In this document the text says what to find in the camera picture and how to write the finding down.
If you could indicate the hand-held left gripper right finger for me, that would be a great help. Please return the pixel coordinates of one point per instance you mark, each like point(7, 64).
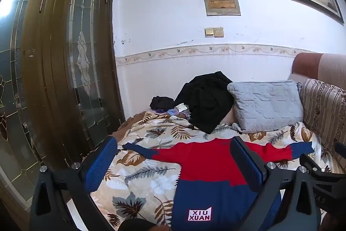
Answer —
point(244, 163)

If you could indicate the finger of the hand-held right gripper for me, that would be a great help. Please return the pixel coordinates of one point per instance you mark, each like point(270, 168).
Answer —
point(315, 164)

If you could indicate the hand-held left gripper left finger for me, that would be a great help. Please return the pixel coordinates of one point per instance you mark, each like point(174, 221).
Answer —
point(100, 163)

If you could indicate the red and blue sweater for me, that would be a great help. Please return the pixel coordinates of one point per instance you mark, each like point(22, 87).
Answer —
point(208, 166)

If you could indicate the purple and white small clothes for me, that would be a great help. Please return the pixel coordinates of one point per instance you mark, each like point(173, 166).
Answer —
point(177, 109)

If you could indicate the leaf print blanket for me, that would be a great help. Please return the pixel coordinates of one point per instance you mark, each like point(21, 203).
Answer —
point(146, 174)

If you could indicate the beige pillow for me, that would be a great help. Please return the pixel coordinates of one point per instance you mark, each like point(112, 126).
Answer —
point(228, 117)

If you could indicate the grey quilted pillow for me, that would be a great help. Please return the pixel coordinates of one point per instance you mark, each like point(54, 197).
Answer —
point(266, 105)

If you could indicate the large black garment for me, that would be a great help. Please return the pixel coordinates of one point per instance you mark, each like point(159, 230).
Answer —
point(206, 101)

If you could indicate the small black cloth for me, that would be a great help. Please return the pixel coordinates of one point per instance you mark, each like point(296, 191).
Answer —
point(161, 102)

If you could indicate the brown and pink sofa backrest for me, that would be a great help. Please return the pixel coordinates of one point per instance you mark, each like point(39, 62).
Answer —
point(319, 66)

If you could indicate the wooden leaded glass door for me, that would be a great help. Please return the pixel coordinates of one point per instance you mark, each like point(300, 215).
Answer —
point(59, 71)
point(13, 112)

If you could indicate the golden light switch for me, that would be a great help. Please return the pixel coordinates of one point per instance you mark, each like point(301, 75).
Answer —
point(219, 32)
point(209, 32)

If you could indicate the wall panel box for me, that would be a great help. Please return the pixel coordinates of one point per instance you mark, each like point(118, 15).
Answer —
point(222, 2)

